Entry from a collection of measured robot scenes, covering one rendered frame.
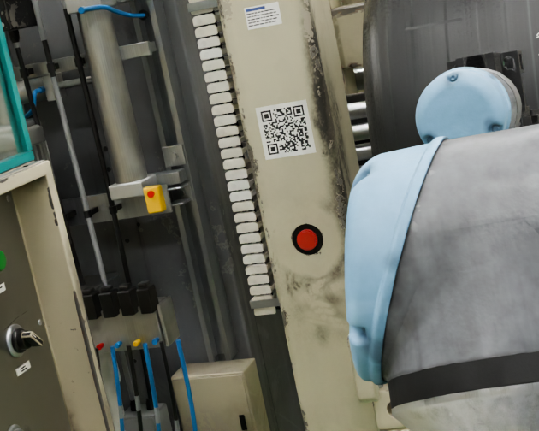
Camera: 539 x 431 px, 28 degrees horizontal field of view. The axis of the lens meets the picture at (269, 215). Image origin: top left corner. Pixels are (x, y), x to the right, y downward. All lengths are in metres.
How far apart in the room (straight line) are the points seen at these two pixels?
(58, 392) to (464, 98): 0.70
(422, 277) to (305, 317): 1.08
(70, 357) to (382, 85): 0.51
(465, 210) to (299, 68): 1.00
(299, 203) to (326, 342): 0.21
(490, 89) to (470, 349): 0.42
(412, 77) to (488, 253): 0.80
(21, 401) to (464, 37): 0.67
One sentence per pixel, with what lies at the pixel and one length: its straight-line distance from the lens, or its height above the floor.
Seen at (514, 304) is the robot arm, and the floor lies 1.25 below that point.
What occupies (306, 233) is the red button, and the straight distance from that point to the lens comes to 1.52.
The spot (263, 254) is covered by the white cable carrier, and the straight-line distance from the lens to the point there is 1.58.
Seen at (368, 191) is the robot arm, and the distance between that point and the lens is 0.51.
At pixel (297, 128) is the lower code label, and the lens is 1.50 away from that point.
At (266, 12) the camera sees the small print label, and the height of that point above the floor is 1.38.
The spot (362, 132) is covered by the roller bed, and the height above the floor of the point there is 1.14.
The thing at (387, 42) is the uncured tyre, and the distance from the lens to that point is 1.31.
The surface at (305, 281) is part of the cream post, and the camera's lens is 1.55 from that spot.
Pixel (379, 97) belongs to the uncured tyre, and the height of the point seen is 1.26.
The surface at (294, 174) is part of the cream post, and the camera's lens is 1.51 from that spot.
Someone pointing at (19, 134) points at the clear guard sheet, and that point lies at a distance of 1.32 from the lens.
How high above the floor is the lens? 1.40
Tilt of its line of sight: 11 degrees down
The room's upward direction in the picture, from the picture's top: 12 degrees counter-clockwise
